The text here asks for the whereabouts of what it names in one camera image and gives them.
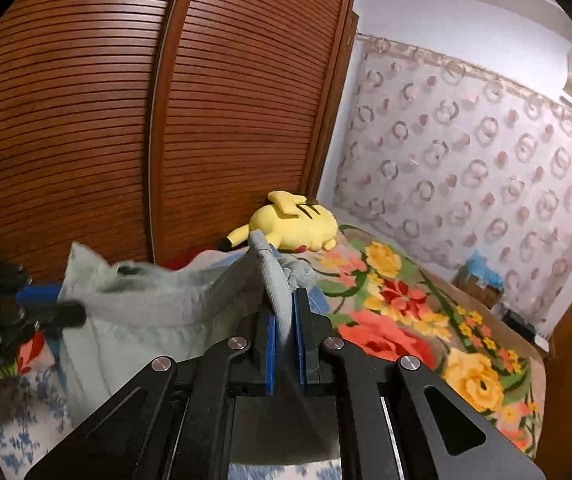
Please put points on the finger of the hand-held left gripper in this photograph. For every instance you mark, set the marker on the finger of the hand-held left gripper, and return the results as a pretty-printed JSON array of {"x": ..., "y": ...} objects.
[
  {"x": 41, "y": 293},
  {"x": 68, "y": 315}
]

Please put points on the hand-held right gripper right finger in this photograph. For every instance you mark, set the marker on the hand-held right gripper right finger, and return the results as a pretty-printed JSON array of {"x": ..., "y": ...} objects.
[{"x": 300, "y": 345}]

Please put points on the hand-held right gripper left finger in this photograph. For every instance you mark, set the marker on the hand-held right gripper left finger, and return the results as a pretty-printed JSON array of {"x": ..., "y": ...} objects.
[{"x": 270, "y": 355}]

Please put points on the grey-green pants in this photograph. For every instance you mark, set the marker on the grey-green pants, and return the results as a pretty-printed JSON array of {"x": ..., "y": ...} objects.
[{"x": 166, "y": 305}]

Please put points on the folded blue jeans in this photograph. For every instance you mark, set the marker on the folded blue jeans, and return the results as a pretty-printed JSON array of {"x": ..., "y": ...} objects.
[{"x": 213, "y": 259}]

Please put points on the colourful flower blanket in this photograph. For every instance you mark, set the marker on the colourful flower blanket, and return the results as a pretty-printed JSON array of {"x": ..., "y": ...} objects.
[{"x": 416, "y": 320}]

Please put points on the yellow plush toy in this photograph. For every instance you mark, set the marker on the yellow plush toy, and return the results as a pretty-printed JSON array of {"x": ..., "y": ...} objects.
[{"x": 291, "y": 225}]

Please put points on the wooden louvered wardrobe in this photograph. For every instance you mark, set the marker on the wooden louvered wardrobe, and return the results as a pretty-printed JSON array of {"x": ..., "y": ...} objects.
[{"x": 91, "y": 110}]

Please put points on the cardboard box with blue cloth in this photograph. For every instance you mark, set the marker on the cardboard box with blue cloth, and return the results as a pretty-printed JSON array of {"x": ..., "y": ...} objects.
[{"x": 481, "y": 280}]

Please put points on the black box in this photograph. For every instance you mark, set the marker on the black box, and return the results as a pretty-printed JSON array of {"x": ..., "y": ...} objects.
[{"x": 518, "y": 325}]

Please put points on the circle-print curtain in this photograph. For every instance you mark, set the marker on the circle-print curtain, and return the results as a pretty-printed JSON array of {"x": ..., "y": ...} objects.
[{"x": 466, "y": 160}]

